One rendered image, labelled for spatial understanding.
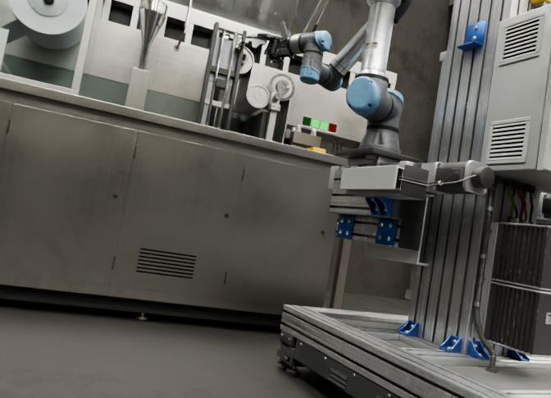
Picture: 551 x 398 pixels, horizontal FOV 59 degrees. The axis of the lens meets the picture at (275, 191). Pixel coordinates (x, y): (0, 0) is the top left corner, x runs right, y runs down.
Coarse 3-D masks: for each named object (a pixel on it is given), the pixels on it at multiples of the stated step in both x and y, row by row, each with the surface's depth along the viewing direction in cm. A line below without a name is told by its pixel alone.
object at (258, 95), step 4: (252, 88) 254; (256, 88) 255; (260, 88) 256; (264, 88) 256; (248, 92) 253; (252, 92) 255; (256, 92) 255; (260, 92) 256; (264, 92) 257; (268, 92) 257; (248, 96) 253; (252, 96) 255; (256, 96) 255; (260, 96) 256; (264, 96) 257; (268, 96) 257; (252, 100) 255; (256, 100) 255; (260, 100) 256; (264, 100) 257; (268, 100) 257; (256, 104) 255; (260, 104) 256; (264, 104) 256
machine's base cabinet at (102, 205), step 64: (0, 128) 191; (64, 128) 199; (128, 128) 208; (0, 192) 191; (64, 192) 199; (128, 192) 207; (192, 192) 216; (256, 192) 226; (320, 192) 237; (0, 256) 191; (64, 256) 198; (128, 256) 207; (192, 256) 216; (256, 256) 226; (320, 256) 237; (256, 320) 230
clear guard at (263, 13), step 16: (176, 0) 275; (208, 0) 276; (224, 0) 276; (240, 0) 276; (256, 0) 277; (272, 0) 277; (288, 0) 277; (304, 0) 278; (320, 0) 278; (224, 16) 285; (240, 16) 285; (256, 16) 286; (272, 16) 286; (288, 16) 286; (304, 16) 287; (272, 32) 295
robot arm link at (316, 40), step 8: (312, 32) 181; (320, 32) 178; (328, 32) 180; (304, 40) 181; (312, 40) 179; (320, 40) 177; (328, 40) 180; (304, 48) 182; (312, 48) 179; (320, 48) 179; (328, 48) 180
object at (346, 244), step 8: (344, 240) 325; (344, 248) 325; (344, 256) 325; (336, 264) 328; (344, 264) 325; (336, 272) 326; (344, 272) 325; (336, 280) 324; (344, 280) 325; (336, 288) 323; (336, 296) 323; (336, 304) 322
